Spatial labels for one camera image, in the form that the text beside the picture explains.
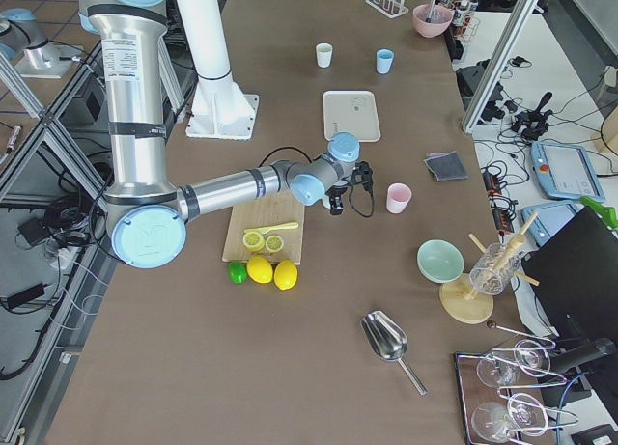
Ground lemon half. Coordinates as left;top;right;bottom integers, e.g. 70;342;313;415
242;231;266;253
265;235;285;254

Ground grey folded cloth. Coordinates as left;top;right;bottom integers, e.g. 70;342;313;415
424;152;468;182

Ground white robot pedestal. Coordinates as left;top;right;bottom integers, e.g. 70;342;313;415
177;0;259;141

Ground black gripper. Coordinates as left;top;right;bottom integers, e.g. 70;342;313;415
325;161;374;215

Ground light blue cup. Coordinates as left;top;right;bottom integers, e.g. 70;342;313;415
376;49;395;74

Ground green lime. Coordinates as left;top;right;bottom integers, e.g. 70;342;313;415
227;262;248;284

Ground yellow lemon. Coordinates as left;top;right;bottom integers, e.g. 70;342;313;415
246;255;273;284
273;260;298;291

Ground lemon half left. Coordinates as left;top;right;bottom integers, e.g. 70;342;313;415
242;231;266;253

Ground black monitor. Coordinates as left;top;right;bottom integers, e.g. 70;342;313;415
523;207;617;341

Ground yellow lemon right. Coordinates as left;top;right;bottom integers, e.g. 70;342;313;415
273;260;298;291

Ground yellow plastic knife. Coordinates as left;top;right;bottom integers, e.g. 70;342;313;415
243;221;299;235

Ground pink cup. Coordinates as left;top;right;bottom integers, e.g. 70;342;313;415
386;182;412;214

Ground mint green bowl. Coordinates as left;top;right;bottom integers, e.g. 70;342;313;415
417;239;464;284

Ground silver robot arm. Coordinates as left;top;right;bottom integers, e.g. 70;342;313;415
79;0;360;268

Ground wine glass rack tray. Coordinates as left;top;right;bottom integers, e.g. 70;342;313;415
454;338;578;444

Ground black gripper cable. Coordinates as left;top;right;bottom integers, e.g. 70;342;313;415
347;174;376;218

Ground clear glass on stand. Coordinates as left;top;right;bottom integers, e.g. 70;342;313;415
469;243;523;295

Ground bamboo cutting board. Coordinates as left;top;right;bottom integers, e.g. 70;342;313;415
221;188;308;266

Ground lemon half right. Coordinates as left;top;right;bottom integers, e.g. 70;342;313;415
265;235;285;254

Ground cream rabbit tray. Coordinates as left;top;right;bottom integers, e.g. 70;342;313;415
323;90;381;143

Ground teach pendant tablet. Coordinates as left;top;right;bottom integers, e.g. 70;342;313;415
530;141;605;202

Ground cream white cup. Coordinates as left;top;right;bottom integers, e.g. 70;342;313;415
315;42;333;69

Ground yellow lemon left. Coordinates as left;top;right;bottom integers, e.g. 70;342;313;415
246;255;273;284

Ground metal scoop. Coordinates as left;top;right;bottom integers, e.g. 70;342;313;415
361;310;428;396

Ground wooden cup tree stand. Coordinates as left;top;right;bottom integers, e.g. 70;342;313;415
439;213;540;324

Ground pink mixing bowl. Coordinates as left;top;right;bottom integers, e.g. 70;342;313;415
412;4;454;38

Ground aluminium frame post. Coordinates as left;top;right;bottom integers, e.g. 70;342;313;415
462;0;538;135

